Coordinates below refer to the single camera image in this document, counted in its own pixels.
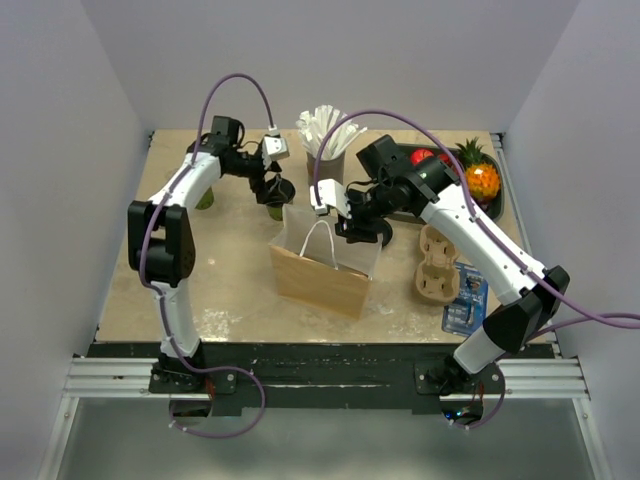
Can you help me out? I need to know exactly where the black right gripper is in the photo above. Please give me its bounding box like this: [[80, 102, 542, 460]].
[[335, 180, 397, 243]]

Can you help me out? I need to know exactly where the green paper coffee cup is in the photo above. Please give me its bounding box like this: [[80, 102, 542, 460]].
[[266, 203, 284, 222]]

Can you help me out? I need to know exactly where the brown paper bag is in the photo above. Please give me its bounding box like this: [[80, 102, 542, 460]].
[[269, 205, 382, 320]]

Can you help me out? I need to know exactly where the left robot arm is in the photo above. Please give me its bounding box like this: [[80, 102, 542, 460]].
[[127, 116, 289, 392]]

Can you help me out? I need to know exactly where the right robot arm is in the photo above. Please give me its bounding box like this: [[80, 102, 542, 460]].
[[336, 135, 570, 393]]

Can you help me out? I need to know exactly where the blue razor blister pack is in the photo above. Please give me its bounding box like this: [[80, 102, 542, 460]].
[[441, 262, 488, 337]]

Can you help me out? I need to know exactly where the grey straw holder cup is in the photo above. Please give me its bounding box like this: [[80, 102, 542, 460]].
[[306, 152, 345, 187]]

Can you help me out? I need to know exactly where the white wrapped straws bundle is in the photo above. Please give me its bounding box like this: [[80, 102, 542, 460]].
[[296, 105, 367, 161]]

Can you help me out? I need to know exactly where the brown pulp cup carrier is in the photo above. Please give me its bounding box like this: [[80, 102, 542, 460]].
[[413, 225, 460, 307]]

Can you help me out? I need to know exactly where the red apple with stem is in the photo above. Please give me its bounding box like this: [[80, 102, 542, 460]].
[[410, 148, 434, 166]]

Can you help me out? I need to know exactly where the small orange pineapple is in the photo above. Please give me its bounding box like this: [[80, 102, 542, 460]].
[[456, 137, 501, 203]]

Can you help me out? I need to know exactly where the grey fruit tray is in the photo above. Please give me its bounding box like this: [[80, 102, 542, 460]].
[[399, 143, 504, 220]]

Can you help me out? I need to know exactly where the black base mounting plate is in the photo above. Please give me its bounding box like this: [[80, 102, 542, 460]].
[[73, 342, 561, 416]]

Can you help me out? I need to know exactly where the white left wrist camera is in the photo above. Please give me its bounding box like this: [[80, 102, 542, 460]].
[[261, 129, 290, 171]]

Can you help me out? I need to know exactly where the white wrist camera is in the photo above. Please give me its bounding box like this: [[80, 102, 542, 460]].
[[261, 129, 290, 171], [309, 179, 351, 219]]

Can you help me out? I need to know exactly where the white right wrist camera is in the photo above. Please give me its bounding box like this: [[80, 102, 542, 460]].
[[309, 179, 351, 219]]

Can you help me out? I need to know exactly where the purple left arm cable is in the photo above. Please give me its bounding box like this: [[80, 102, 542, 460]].
[[137, 72, 277, 440]]

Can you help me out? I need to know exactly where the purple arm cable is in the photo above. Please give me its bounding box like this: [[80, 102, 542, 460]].
[[311, 108, 640, 431], [137, 72, 277, 440]]

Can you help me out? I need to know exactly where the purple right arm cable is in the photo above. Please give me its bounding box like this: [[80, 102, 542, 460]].
[[311, 108, 640, 431]]

